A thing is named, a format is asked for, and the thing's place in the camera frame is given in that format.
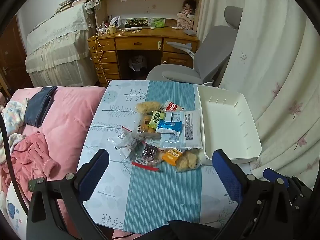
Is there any dark green printed bag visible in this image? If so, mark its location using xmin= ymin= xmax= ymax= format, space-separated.
xmin=125 ymin=17 xmax=150 ymax=28

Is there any large clear labelled bag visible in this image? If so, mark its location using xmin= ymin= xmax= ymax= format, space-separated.
xmin=160 ymin=109 xmax=203 ymax=150

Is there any pink blanket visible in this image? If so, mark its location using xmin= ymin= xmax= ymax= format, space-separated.
xmin=0 ymin=86 xmax=108 ymax=240

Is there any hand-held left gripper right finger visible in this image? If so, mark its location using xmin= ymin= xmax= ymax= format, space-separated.
xmin=212 ymin=149 xmax=295 ymax=240

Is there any green snack packet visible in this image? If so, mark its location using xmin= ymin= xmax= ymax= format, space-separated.
xmin=147 ymin=111 xmax=166 ymax=128

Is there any stack of books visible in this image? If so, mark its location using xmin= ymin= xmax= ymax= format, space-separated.
xmin=54 ymin=0 xmax=88 ymax=13

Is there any date and walnut packet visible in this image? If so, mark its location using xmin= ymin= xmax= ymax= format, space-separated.
xmin=132 ymin=142 xmax=165 ymax=172

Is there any long beige bread packet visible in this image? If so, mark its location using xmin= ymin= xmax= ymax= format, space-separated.
xmin=135 ymin=101 xmax=162 ymax=114

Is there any lumpy beige cracker packet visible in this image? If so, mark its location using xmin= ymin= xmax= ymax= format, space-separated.
xmin=175 ymin=148 xmax=202 ymax=172

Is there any yellow cake packet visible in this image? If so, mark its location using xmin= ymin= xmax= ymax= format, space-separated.
xmin=137 ymin=114 xmax=162 ymax=138

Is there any orange snack packet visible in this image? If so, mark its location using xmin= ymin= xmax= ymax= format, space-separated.
xmin=161 ymin=148 xmax=185 ymax=166

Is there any white pillow blue bear print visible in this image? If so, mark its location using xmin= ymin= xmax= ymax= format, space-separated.
xmin=4 ymin=185 xmax=28 ymax=240

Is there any light green packet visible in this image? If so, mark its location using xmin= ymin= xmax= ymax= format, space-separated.
xmin=151 ymin=17 xmax=166 ymax=28

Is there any blue and white snack packet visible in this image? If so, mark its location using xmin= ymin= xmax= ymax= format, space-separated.
xmin=155 ymin=119 xmax=183 ymax=137

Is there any blue patterned tablecloth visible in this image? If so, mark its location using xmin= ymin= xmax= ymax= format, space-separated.
xmin=76 ymin=80 xmax=250 ymax=231

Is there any cream leaf print curtain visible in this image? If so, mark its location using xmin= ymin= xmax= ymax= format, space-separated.
xmin=195 ymin=0 xmax=320 ymax=192

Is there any navy cloth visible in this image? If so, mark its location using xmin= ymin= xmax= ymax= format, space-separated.
xmin=24 ymin=86 xmax=58 ymax=128

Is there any red and white snack packet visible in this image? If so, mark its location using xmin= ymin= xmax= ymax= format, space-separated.
xmin=161 ymin=100 xmax=184 ymax=113

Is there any white lace cover cloth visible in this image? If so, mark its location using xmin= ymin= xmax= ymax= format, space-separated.
xmin=24 ymin=4 xmax=98 ymax=87

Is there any black cable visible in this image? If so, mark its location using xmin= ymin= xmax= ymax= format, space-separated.
xmin=0 ymin=114 xmax=28 ymax=214

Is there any brown door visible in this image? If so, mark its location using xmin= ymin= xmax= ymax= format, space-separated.
xmin=0 ymin=15 xmax=33 ymax=99

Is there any pink fleece robe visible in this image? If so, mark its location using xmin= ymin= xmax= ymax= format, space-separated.
xmin=0 ymin=131 xmax=60 ymax=193

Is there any white cable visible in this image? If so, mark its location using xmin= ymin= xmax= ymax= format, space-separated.
xmin=95 ymin=26 xmax=140 ymax=80

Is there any patterned cardboard box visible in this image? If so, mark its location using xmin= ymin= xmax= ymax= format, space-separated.
xmin=176 ymin=17 xmax=195 ymax=30

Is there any doll figure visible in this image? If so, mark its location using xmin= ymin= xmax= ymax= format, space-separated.
xmin=183 ymin=0 xmax=197 ymax=15

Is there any pastel floral cloth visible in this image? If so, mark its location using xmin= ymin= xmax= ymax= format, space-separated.
xmin=0 ymin=99 xmax=28 ymax=153

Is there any grey office chair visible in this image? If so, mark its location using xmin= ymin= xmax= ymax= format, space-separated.
xmin=146 ymin=5 xmax=244 ymax=85

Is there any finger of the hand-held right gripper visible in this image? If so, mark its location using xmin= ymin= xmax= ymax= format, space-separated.
xmin=262 ymin=167 xmax=300 ymax=193

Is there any white plastic storage bin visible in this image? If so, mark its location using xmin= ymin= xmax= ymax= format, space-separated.
xmin=197 ymin=85 xmax=262 ymax=165

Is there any wooden desk with drawers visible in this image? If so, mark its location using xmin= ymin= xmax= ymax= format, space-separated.
xmin=87 ymin=26 xmax=200 ymax=87

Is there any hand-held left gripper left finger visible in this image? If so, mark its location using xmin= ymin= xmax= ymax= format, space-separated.
xmin=26 ymin=149 xmax=110 ymax=240

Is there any white plastic bag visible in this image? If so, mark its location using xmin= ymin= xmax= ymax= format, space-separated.
xmin=109 ymin=16 xmax=122 ymax=28

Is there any floral fabric bag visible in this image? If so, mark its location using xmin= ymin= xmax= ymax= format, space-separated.
xmin=84 ymin=0 xmax=102 ymax=14

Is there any trash bin with liner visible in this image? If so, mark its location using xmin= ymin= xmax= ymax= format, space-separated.
xmin=128 ymin=54 xmax=147 ymax=72

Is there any clear packet with red corner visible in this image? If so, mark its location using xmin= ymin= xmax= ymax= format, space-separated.
xmin=108 ymin=126 xmax=145 ymax=158

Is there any wooden bookshelf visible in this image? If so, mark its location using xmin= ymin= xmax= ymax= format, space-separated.
xmin=92 ymin=0 xmax=203 ymax=30

